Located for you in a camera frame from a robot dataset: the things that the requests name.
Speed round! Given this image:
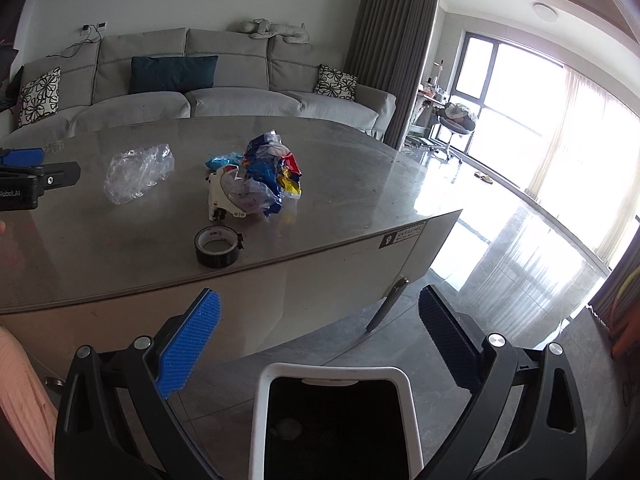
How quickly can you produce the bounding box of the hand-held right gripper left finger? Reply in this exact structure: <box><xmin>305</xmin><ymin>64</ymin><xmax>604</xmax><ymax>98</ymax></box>
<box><xmin>54</xmin><ymin>287</ymin><xmax>223</xmax><ymax>480</ymax></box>

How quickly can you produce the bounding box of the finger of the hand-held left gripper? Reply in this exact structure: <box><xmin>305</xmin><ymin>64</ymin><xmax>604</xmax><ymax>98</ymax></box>
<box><xmin>0</xmin><ymin>161</ymin><xmax>81</xmax><ymax>187</ymax></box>
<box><xmin>0</xmin><ymin>147</ymin><xmax>46</xmax><ymax>167</ymax></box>

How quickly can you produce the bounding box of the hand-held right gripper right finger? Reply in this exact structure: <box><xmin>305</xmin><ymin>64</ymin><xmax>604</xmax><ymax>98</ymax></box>
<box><xmin>418</xmin><ymin>285</ymin><xmax>587</xmax><ymax>480</ymax></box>

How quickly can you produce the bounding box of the clear plastic bag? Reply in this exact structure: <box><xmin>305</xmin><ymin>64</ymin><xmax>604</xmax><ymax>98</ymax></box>
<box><xmin>103</xmin><ymin>143</ymin><xmax>176</xmax><ymax>206</ymax></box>

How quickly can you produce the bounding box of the black tape roll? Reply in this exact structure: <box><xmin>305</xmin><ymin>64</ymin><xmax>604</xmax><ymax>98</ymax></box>
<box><xmin>195</xmin><ymin>226</ymin><xmax>245</xmax><ymax>268</ymax></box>

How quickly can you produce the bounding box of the white trash bin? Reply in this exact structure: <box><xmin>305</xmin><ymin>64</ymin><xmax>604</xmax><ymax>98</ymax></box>
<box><xmin>248</xmin><ymin>362</ymin><xmax>426</xmax><ymax>480</ymax></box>

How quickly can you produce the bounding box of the white tape dispenser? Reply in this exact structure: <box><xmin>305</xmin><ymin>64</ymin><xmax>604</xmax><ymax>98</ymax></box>
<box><xmin>207</xmin><ymin>166</ymin><xmax>251</xmax><ymax>222</ymax></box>

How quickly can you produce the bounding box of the clear bag with dark crumbs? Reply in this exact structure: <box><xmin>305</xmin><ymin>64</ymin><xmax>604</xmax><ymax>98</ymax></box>
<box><xmin>222</xmin><ymin>177</ymin><xmax>288</xmax><ymax>219</ymax></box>

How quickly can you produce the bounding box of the small blue wrapper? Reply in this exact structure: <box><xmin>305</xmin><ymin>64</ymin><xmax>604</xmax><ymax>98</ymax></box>
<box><xmin>205</xmin><ymin>155</ymin><xmax>246</xmax><ymax>171</ymax></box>

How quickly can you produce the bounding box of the colourful snack wrapper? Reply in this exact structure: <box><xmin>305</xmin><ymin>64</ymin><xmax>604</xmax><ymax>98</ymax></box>
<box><xmin>241</xmin><ymin>130</ymin><xmax>304</xmax><ymax>218</ymax></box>

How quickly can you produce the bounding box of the black-and-white floral cushion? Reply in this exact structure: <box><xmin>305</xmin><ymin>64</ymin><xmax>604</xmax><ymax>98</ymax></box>
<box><xmin>17</xmin><ymin>66</ymin><xmax>62</xmax><ymax>128</ymax></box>
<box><xmin>313</xmin><ymin>64</ymin><xmax>359</xmax><ymax>100</ymax></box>

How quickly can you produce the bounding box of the grey stone-top table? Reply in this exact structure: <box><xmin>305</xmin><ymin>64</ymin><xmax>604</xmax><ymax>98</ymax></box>
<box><xmin>0</xmin><ymin>116</ymin><xmax>464</xmax><ymax>392</ymax></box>

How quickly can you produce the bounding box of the black-and-white sticker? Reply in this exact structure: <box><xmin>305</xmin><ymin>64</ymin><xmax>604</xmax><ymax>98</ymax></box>
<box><xmin>379</xmin><ymin>220</ymin><xmax>427</xmax><ymax>250</ymax></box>

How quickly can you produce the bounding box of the grey fabric sofa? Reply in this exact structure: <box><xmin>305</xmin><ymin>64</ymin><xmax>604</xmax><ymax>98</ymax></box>
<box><xmin>0</xmin><ymin>27</ymin><xmax>397</xmax><ymax>149</ymax></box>

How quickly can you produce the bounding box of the teal cushion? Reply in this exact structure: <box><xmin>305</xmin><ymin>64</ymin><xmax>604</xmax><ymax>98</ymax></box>
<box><xmin>128</xmin><ymin>55</ymin><xmax>219</xmax><ymax>96</ymax></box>

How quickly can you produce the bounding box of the dark grey curtain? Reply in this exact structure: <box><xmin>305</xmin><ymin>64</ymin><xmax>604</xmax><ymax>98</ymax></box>
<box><xmin>587</xmin><ymin>235</ymin><xmax>640</xmax><ymax>356</ymax></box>

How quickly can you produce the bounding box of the person's pink trouser leg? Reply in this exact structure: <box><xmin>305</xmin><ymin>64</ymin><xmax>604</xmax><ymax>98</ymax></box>
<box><xmin>0</xmin><ymin>325</ymin><xmax>60</xmax><ymax>479</ymax></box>

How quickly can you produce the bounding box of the orange object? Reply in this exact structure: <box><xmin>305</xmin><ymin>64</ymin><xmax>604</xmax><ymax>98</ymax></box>
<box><xmin>612</xmin><ymin>280</ymin><xmax>640</xmax><ymax>358</ymax></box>

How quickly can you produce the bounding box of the swivel chair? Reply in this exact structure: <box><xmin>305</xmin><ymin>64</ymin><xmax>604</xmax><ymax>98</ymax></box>
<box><xmin>436</xmin><ymin>110</ymin><xmax>479</xmax><ymax>164</ymax></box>

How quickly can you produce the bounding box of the sheer white curtain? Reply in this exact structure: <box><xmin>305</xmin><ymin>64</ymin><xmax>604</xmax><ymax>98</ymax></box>
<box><xmin>522</xmin><ymin>67</ymin><xmax>640</xmax><ymax>272</ymax></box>

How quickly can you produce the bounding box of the heap of clothes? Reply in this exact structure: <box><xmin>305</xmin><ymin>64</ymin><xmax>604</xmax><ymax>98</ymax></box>
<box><xmin>444</xmin><ymin>101</ymin><xmax>477</xmax><ymax>124</ymax></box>

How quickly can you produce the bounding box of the cluttered side desk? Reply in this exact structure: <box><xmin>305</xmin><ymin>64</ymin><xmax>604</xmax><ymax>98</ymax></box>
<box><xmin>407</xmin><ymin>62</ymin><xmax>452</xmax><ymax>147</ymax></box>

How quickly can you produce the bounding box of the grey plush toy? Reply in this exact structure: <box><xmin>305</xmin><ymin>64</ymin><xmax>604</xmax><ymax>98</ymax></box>
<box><xmin>239</xmin><ymin>18</ymin><xmax>310</xmax><ymax>44</ymax></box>

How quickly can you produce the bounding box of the black cable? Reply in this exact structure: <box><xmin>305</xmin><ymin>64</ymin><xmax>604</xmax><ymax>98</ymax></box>
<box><xmin>47</xmin><ymin>26</ymin><xmax>101</xmax><ymax>59</ymax></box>

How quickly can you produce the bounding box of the dark window frame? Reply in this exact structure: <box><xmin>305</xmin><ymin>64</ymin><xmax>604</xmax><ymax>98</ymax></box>
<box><xmin>434</xmin><ymin>30</ymin><xmax>567</xmax><ymax>157</ymax></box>

